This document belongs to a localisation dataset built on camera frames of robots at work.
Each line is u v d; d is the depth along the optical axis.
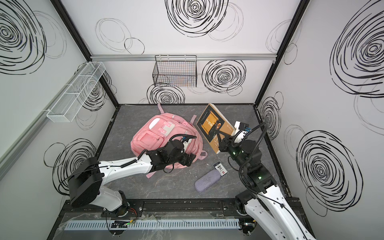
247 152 0.48
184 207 0.75
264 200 0.47
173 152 0.61
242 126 0.58
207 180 0.80
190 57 0.91
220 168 0.87
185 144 0.68
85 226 0.69
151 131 0.97
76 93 0.72
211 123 0.71
